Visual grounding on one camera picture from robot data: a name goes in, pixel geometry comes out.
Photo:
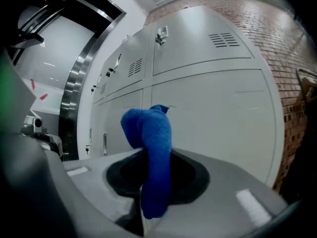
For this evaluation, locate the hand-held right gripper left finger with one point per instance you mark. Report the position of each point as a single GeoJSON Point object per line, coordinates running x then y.
{"type": "Point", "coordinates": [81, 195]}

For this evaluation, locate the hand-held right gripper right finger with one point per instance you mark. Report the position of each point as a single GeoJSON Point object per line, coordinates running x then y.
{"type": "Point", "coordinates": [223, 207]}

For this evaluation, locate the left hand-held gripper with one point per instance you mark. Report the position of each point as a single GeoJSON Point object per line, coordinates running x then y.
{"type": "Point", "coordinates": [15, 103]}

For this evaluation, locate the blue cloth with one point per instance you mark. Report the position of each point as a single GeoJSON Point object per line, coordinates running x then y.
{"type": "Point", "coordinates": [156, 145]}

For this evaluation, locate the row of grey cabinet doors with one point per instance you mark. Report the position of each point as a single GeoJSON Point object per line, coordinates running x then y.
{"type": "Point", "coordinates": [210, 108]}

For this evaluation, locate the key in cabinet lock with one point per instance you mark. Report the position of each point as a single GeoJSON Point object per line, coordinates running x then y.
{"type": "Point", "coordinates": [159, 40]}
{"type": "Point", "coordinates": [93, 88]}
{"type": "Point", "coordinates": [87, 149]}
{"type": "Point", "coordinates": [110, 71]}

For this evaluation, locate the red tape strip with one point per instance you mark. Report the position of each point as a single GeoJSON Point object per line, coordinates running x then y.
{"type": "Point", "coordinates": [43, 97]}
{"type": "Point", "coordinates": [32, 84]}

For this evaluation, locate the stainless steel door frame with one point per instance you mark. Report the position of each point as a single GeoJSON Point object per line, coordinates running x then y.
{"type": "Point", "coordinates": [71, 88]}

